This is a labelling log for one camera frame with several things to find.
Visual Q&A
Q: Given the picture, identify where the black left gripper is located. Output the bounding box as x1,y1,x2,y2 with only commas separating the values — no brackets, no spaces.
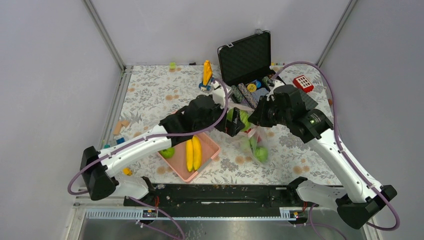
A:
194,98,246,137

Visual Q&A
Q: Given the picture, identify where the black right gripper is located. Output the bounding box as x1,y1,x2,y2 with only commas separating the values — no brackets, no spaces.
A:
246,95,291,128

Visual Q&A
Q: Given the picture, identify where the clear zip top bag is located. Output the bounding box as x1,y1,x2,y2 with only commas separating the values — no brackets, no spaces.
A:
227,102,271,164

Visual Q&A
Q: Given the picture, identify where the dark green watermelon ball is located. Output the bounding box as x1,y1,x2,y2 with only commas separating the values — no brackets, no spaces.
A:
243,138,258,152

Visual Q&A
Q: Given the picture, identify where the light green round fruit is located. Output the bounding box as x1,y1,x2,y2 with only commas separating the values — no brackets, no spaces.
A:
254,146,268,163

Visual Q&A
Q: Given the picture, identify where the green cabbage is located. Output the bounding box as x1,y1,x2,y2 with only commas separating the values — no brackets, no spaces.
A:
226,108,251,132

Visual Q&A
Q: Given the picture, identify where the red apple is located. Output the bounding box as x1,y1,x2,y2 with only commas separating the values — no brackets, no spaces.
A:
245,128,262,143

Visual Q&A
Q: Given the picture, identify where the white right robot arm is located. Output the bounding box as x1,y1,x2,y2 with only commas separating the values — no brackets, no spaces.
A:
248,84,398,230

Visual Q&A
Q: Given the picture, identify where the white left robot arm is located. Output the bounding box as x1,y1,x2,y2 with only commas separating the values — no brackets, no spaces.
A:
73,79,244,206

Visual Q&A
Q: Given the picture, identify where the yellow banana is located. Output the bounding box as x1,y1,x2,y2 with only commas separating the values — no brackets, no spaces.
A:
185,135,202,172

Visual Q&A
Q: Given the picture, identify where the yellow toy block vehicle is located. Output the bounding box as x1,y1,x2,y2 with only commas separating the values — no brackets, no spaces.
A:
198,60,214,92

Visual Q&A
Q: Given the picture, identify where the black poker chip case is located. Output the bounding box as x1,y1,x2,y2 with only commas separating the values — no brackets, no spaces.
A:
217,30,276,109

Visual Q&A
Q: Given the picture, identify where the grey studded building plate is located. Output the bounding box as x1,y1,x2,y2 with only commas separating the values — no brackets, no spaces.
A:
300,90,318,111

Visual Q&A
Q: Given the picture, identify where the red toy block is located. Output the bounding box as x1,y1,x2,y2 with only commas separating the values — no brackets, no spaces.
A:
292,75,314,93

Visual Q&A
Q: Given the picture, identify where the pink plastic basket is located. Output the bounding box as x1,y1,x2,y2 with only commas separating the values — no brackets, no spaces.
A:
157,133,221,183

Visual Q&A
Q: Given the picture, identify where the green pepper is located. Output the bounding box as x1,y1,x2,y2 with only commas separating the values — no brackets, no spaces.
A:
158,147,175,159

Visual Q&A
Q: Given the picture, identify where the tan wooden block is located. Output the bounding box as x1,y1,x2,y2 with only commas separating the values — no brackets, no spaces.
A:
112,120,130,136

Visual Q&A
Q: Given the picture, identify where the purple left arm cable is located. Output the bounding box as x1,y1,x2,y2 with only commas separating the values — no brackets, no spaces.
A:
67,77,230,196

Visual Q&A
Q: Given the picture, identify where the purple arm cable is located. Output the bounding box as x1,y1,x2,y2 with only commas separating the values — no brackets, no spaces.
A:
67,77,230,196
270,61,401,232

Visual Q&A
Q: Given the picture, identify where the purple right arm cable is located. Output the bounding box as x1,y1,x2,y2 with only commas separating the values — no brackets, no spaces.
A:
270,61,401,232

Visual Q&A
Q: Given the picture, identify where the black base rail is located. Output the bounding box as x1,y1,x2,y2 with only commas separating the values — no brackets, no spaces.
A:
123,183,312,218

